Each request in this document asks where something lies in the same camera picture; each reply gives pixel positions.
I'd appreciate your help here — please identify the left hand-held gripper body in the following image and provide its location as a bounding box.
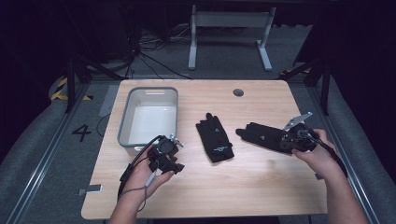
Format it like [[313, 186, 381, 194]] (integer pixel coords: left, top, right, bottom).
[[150, 133, 185, 172]]

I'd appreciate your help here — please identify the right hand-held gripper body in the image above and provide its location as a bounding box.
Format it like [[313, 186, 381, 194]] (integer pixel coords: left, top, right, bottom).
[[279, 111, 319, 153]]

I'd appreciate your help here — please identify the black glove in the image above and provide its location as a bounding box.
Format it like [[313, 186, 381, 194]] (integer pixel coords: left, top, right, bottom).
[[195, 112, 235, 163], [235, 121, 289, 153]]

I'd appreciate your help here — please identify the grey plastic bin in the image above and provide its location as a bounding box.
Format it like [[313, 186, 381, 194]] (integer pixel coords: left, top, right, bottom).
[[117, 86, 179, 156]]

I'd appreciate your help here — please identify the person's left hand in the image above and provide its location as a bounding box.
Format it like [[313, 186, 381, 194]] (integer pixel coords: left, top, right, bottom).
[[123, 148, 176, 200]]

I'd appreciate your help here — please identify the person's right hand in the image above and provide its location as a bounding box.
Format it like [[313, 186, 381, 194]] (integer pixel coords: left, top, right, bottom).
[[291, 128, 339, 181]]

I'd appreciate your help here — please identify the light wooden table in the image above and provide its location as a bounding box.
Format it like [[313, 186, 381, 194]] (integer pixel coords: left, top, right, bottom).
[[80, 79, 329, 220]]

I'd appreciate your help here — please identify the black metal stand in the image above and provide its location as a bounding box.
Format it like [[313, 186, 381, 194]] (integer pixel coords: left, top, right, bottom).
[[279, 57, 332, 117], [64, 55, 125, 114]]

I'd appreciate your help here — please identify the grey floor tape strip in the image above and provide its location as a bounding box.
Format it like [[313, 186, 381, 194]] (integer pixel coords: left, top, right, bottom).
[[98, 84, 120, 118]]

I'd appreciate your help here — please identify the yellow black hazard tape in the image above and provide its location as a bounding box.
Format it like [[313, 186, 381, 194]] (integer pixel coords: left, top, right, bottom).
[[50, 77, 94, 102]]

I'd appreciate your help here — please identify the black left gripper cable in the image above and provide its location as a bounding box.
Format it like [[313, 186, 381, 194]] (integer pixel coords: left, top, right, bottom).
[[117, 134, 166, 200]]

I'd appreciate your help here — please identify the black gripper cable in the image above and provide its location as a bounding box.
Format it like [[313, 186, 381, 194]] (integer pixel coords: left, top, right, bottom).
[[117, 134, 166, 200], [306, 129, 348, 179]]

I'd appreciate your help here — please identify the grey wrist cord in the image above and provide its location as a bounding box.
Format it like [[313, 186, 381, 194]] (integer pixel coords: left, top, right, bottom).
[[118, 170, 157, 213]]

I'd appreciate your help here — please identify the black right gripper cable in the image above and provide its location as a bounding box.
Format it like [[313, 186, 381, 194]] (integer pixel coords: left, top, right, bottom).
[[306, 129, 348, 179]]

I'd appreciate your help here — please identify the metal floor rail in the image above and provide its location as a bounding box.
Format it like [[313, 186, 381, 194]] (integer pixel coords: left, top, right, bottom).
[[306, 85, 381, 224], [5, 83, 92, 224]]

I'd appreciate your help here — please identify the small metal table bracket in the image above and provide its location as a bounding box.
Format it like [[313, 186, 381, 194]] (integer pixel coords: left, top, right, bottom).
[[77, 184, 104, 197]]

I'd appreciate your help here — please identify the bundle of floor cables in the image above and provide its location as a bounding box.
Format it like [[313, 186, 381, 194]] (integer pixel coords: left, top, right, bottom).
[[124, 23, 194, 80]]

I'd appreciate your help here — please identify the white metal table frame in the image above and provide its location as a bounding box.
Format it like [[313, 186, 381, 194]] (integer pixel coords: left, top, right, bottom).
[[188, 4, 277, 72]]

